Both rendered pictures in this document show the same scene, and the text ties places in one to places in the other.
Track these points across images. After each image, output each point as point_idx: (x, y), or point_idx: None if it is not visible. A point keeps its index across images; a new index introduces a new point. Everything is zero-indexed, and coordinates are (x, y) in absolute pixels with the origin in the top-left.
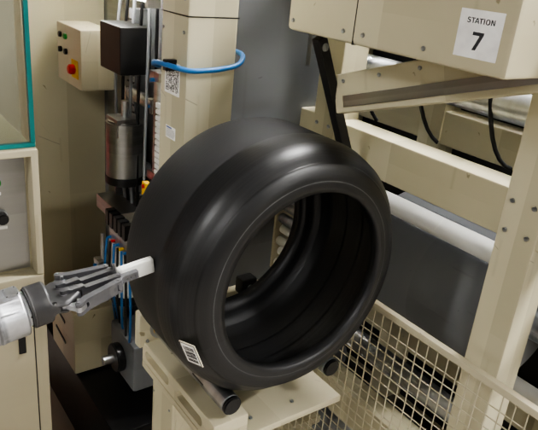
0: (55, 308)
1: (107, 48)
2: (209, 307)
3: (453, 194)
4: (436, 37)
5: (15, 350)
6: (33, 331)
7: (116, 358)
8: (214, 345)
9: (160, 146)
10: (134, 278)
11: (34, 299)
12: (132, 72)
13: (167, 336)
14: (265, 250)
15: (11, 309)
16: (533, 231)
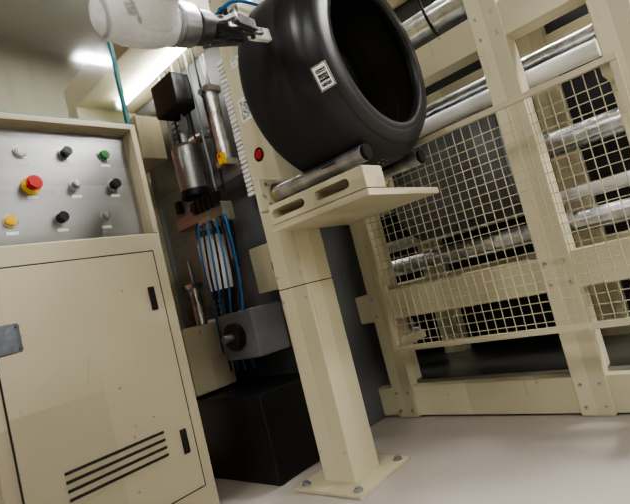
0: (215, 16)
1: (161, 99)
2: (324, 32)
3: (436, 57)
4: None
5: (148, 305)
6: (160, 288)
7: (235, 332)
8: (337, 69)
9: (230, 82)
10: (261, 31)
11: (198, 7)
12: (185, 102)
13: (299, 80)
14: None
15: (184, 1)
16: (497, 23)
